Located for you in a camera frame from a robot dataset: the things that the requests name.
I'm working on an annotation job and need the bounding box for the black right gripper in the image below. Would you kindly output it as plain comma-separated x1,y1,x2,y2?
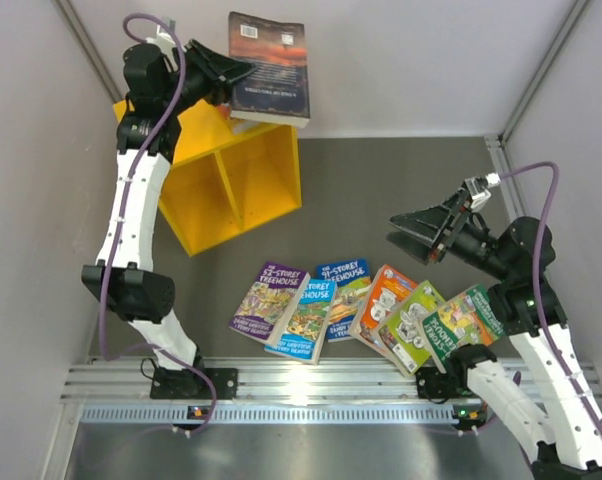
387,187,512,280

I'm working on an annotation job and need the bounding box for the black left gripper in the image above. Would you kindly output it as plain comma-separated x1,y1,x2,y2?
159,37,256,115

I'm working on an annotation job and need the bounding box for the dark brown paperback book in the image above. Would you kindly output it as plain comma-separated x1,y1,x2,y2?
228,11,311,128

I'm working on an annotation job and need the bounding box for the blue 91-storey treehouse book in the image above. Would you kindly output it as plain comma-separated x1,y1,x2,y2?
315,258,372,342

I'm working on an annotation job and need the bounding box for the light blue 26-storey treehouse book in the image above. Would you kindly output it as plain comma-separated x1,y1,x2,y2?
264,279,337,365

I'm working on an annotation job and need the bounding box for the purple 52-storey treehouse book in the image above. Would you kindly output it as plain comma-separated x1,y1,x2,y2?
228,262,310,347

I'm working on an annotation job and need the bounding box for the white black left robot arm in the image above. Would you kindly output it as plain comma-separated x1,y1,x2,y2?
81,40,255,400

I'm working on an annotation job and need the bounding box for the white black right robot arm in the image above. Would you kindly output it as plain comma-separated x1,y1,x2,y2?
388,189,602,479

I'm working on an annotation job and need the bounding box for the orange cartoon paperback book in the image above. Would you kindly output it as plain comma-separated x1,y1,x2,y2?
348,264,417,356

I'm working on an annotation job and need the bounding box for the dark green treehouse book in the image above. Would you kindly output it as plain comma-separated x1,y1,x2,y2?
418,284,505,374

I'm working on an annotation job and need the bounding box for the lime green cartoon book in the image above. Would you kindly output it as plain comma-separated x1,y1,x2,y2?
372,281,445,377

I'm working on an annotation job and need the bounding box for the yellow wooden cubby shelf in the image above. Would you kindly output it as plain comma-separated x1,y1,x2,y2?
112,97,303,257

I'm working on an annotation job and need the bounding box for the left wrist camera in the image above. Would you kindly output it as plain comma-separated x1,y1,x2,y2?
146,17,176,55

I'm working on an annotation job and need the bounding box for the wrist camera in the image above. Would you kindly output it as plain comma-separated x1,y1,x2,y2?
463,172,501,212
146,17,176,55

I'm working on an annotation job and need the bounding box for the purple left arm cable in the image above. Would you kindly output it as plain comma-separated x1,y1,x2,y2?
98,13,218,436

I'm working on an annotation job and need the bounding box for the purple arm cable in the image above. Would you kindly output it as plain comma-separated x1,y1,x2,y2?
415,160,602,471
98,13,218,436

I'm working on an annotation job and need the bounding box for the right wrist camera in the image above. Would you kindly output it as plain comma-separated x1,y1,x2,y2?
463,172,501,212

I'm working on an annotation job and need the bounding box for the aluminium right side rail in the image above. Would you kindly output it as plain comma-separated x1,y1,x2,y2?
484,134,530,220

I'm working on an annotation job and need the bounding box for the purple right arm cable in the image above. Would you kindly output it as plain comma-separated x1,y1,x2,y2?
415,160,602,471

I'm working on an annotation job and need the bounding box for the aluminium mounting rail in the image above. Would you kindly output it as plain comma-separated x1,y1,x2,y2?
61,357,484,425

